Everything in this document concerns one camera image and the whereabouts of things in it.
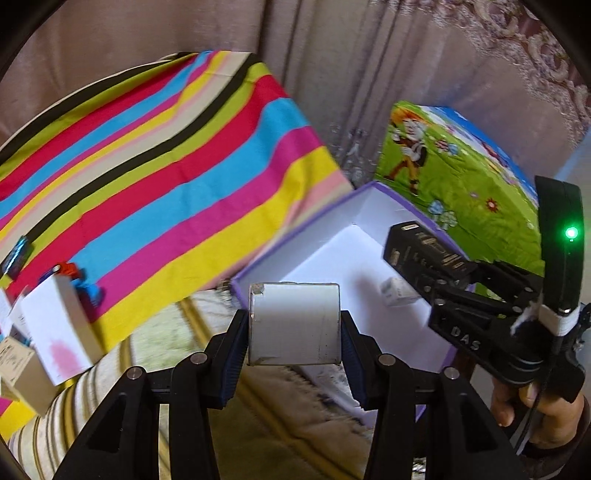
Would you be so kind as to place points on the small red object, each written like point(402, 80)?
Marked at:
point(67, 269)

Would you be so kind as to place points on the green cartoon printed box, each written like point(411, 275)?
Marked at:
point(461, 175)

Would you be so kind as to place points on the white carton box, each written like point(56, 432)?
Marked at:
point(51, 318)

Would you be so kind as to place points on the person's right forearm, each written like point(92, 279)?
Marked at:
point(558, 464)

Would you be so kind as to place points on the beige patterned curtain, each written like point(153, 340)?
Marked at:
point(369, 55)

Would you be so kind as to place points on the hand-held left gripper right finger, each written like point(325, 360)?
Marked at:
point(353, 357)

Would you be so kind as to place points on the purple storage box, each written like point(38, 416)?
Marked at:
point(351, 258)

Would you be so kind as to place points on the small white printed box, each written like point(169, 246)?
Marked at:
point(397, 291)

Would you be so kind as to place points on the teal box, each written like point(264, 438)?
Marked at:
point(16, 256)

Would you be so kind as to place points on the small blue box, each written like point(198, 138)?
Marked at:
point(90, 293)

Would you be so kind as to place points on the person's right hand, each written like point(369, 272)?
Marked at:
point(554, 415)

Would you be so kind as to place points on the striped colourful cloth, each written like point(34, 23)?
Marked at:
point(184, 175)

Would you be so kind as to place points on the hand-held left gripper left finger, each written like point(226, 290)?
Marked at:
point(233, 355)

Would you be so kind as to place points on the striped sofa cushion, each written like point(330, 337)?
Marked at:
point(277, 415)

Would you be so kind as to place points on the beige cardboard box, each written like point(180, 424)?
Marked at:
point(23, 369)

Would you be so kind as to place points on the white box with silver edges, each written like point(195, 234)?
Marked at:
point(295, 323)

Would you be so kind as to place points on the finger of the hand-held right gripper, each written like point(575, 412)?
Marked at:
point(503, 279)
point(466, 330)

